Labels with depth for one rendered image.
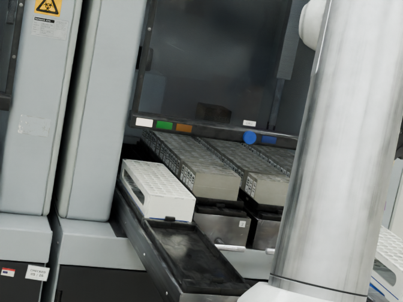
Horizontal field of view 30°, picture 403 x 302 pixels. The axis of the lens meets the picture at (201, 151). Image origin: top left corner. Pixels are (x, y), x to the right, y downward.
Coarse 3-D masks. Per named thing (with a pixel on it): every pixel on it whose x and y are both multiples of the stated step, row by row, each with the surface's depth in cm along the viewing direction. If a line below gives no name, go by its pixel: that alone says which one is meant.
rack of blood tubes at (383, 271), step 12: (384, 228) 151; (384, 240) 143; (396, 240) 144; (384, 252) 135; (396, 252) 135; (384, 264) 131; (396, 264) 128; (372, 276) 134; (384, 276) 139; (396, 276) 127; (396, 288) 126; (396, 300) 126
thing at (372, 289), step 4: (372, 288) 133; (376, 288) 133; (368, 292) 130; (372, 292) 131; (376, 292) 131; (380, 292) 131; (368, 296) 128; (372, 296) 129; (376, 296) 129; (380, 296) 129; (384, 296) 130; (368, 300) 128; (372, 300) 127; (376, 300) 127; (380, 300) 127; (384, 300) 128; (388, 300) 128
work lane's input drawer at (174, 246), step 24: (120, 192) 171; (120, 216) 164; (168, 216) 151; (144, 240) 142; (168, 240) 143; (192, 240) 146; (144, 264) 140; (168, 264) 129; (192, 264) 132; (216, 264) 135; (168, 288) 124; (192, 288) 118; (216, 288) 119; (240, 288) 121
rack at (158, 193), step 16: (128, 160) 176; (128, 176) 177; (144, 176) 163; (160, 176) 166; (144, 192) 153; (160, 192) 153; (176, 192) 156; (144, 208) 152; (160, 208) 151; (176, 208) 152; (192, 208) 153
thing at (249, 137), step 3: (246, 132) 169; (249, 132) 169; (252, 132) 169; (243, 135) 169; (246, 135) 169; (249, 135) 169; (252, 135) 169; (255, 135) 170; (243, 138) 169; (246, 138) 169; (249, 138) 169; (252, 138) 170; (255, 138) 170; (246, 141) 169; (249, 141) 170; (252, 141) 170
